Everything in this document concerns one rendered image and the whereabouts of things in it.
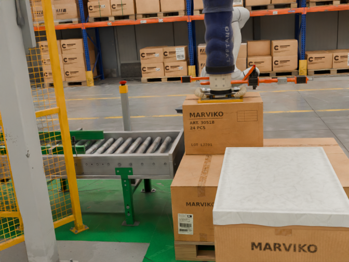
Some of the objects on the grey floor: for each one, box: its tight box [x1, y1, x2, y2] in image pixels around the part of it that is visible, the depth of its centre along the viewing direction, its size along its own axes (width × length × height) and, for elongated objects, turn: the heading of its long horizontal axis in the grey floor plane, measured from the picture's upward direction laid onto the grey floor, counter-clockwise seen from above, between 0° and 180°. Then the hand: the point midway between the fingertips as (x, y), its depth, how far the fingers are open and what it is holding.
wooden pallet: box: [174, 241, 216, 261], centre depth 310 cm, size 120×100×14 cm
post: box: [119, 85, 137, 185], centre depth 396 cm, size 7×7×100 cm
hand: (254, 78), depth 324 cm, fingers open, 13 cm apart
